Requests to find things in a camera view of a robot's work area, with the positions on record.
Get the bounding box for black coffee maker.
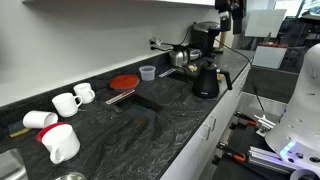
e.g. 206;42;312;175
190;21;220;57

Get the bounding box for upper orange black clamp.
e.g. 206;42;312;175
229;111;257;130

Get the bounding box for stainless steel kettle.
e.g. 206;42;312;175
169;45;189;67

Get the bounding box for white mug with handle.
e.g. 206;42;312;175
52;93;83;117

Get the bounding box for steel sink basin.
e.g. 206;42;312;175
0;148;28;180

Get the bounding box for round steel bowl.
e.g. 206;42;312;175
54;172;87;180

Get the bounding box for green yellow sponge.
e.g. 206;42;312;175
8;121;29;138

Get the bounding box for black power cable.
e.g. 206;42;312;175
214;37;266;112

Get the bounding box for large white front mug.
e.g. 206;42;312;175
42;124;80;164

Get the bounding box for whiteboard on stand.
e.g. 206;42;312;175
245;9;286;38

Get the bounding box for aluminium extrusion rail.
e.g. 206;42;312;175
248;146;295;175

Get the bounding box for black gooseneck kettle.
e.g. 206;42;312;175
192;60;233;99

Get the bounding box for white mug lying sideways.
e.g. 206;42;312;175
23;110;58;129

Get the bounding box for clear plastic cup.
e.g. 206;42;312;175
139;66;156;81

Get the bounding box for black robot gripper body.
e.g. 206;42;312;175
215;0;247;35

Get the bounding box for brown paper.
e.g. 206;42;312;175
188;64;198;72
217;74;224;81

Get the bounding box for white mug near lid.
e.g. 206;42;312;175
73;83;95;104

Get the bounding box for orange black clamp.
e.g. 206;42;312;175
216;142;246;162
229;111;257;130

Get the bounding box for wall power outlet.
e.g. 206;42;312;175
149;36;162;50

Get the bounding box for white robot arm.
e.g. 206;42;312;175
257;44;320;176

